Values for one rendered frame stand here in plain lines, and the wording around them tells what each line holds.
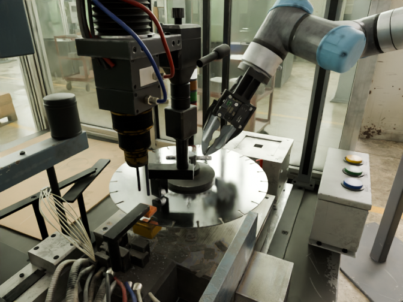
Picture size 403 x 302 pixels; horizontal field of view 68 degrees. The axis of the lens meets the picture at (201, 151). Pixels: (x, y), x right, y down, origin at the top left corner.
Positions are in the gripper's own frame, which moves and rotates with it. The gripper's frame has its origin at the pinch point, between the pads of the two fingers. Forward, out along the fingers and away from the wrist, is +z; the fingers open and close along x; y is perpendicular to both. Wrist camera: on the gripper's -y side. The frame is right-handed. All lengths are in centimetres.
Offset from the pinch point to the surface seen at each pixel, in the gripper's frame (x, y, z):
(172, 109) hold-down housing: -9.8, 18.4, -6.8
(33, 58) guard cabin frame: -83, -71, 19
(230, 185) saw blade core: 7.1, 8.8, 2.1
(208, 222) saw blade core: 4.8, 20.3, 6.2
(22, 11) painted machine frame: -31.1, 27.2, -9.3
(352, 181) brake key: 33.4, -1.7, -10.4
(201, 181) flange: 1.6, 9.5, 4.2
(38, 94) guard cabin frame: -75, -72, 33
